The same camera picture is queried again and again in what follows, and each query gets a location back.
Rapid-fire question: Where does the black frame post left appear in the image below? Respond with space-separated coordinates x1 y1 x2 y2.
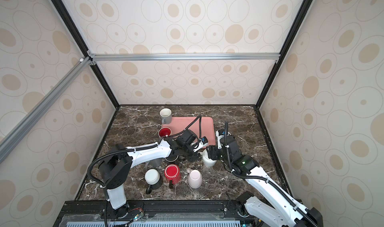
50 0 120 109

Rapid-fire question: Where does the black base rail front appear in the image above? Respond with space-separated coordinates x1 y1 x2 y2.
54 200 266 227

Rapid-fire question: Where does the pink rectangular tray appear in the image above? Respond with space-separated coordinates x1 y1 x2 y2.
162 117 216 145

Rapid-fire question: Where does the light grey mug white inside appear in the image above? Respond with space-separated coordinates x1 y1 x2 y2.
160 108 172 125

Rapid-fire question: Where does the silver rail wall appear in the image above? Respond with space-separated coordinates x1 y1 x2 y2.
90 52 281 61
1 57 91 162

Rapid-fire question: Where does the black frame post right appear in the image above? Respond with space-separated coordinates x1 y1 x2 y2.
255 0 314 110

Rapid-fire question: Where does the red upside-down mug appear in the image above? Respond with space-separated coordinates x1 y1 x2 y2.
164 164 181 189

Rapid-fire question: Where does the black mug white base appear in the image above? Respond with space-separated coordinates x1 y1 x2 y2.
145 169 163 195

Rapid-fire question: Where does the silver rail left wall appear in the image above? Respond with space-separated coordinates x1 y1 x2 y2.
1 57 91 162

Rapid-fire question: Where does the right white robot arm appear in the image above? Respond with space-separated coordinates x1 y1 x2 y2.
207 130 324 227

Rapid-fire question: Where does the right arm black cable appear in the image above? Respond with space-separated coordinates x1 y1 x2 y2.
223 121 319 227

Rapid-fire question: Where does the black frame post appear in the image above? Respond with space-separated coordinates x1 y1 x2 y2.
50 0 120 109
255 0 314 110

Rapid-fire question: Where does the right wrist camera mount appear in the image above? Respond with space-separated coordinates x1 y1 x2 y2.
216 129 225 145

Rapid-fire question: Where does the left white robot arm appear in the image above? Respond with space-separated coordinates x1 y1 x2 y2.
87 129 208 210

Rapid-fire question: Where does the silver rail back wall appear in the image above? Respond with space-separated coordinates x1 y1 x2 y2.
90 52 281 61

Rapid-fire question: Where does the dark grey upside-down mug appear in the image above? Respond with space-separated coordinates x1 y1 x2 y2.
149 158 164 168

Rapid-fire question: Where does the white teapot-like mug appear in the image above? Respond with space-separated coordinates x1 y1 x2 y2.
202 150 217 167

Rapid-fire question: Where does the pink upside-down mug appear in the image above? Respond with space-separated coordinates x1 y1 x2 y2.
187 168 203 189

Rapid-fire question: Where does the white mug red inside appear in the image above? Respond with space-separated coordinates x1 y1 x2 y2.
158 127 172 138

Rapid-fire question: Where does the black upside-down mug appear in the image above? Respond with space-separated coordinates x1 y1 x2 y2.
165 155 186 165

